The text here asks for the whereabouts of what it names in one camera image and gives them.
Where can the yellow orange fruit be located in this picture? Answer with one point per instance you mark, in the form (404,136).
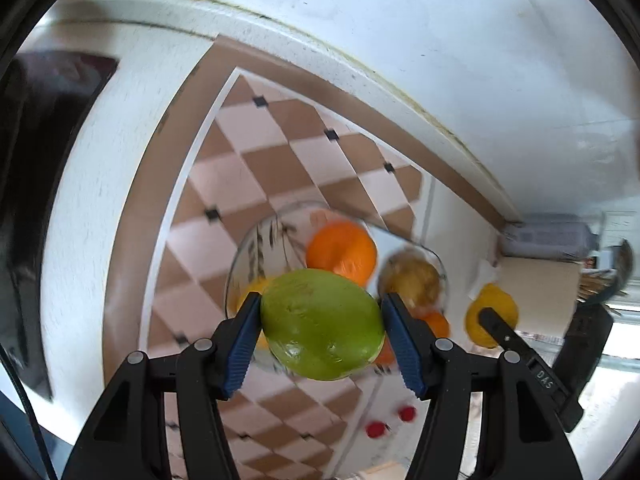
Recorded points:
(251,290)

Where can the cream utensil holder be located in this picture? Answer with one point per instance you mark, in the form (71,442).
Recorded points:
(537,280)

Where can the yellow round fruit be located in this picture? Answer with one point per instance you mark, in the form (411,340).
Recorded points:
(492,297)

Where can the bright orange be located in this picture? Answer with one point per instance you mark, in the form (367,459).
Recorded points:
(342,252)
(436,324)

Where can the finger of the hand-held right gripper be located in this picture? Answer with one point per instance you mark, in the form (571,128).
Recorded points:
(505,332)

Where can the black glass gas stove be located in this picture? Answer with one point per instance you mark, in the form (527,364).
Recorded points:
(30,160)

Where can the small red fruit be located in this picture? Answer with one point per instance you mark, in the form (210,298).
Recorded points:
(375,429)
(406,413)

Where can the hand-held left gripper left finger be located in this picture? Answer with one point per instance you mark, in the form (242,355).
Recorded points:
(245,345)

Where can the white folded paper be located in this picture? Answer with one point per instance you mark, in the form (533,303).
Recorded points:
(482,277)

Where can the bundle of wooden chopsticks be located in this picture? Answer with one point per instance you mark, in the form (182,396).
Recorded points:
(600,282)

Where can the dark reddish brown apple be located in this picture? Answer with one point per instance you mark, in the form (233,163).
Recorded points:
(410,277)

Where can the checked brown table mat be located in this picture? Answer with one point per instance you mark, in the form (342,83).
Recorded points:
(280,160)

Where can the green apple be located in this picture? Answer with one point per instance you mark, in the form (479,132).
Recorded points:
(320,325)

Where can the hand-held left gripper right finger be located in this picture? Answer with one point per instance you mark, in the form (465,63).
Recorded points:
(405,350)

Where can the floral oval plate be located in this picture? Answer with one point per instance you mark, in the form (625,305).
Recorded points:
(255,250)

